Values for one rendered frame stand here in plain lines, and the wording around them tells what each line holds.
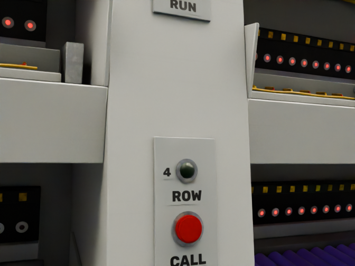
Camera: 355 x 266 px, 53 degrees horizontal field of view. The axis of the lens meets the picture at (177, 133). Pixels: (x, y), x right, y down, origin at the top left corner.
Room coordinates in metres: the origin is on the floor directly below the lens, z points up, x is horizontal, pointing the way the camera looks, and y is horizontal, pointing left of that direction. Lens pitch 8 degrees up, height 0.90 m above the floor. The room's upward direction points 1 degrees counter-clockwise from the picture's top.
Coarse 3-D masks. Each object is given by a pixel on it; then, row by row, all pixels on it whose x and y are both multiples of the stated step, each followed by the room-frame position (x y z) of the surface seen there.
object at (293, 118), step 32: (256, 32) 0.22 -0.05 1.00; (288, 32) 0.45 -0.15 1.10; (256, 64) 0.45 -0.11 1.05; (288, 64) 0.47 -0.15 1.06; (320, 64) 0.49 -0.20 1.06; (352, 64) 0.51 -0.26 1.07; (256, 96) 0.29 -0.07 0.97; (288, 96) 0.30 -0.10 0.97; (320, 96) 0.33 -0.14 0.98; (352, 96) 0.36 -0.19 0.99; (256, 128) 0.24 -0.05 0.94; (288, 128) 0.25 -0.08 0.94; (320, 128) 0.26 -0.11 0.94; (352, 128) 0.27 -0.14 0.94; (256, 160) 0.25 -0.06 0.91; (288, 160) 0.26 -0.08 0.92; (320, 160) 0.27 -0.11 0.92; (352, 160) 0.28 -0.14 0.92
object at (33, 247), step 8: (72, 232) 0.35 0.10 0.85; (72, 240) 0.34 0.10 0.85; (0, 248) 0.34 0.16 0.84; (8, 248) 0.34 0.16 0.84; (16, 248) 0.34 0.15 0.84; (24, 248) 0.34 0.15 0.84; (32, 248) 0.35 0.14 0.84; (72, 248) 0.33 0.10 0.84; (0, 256) 0.34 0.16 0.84; (8, 256) 0.34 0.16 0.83; (16, 256) 0.34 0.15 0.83; (24, 256) 0.35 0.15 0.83; (32, 256) 0.35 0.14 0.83; (72, 256) 0.33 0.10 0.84; (72, 264) 0.33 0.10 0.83; (80, 264) 0.29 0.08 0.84
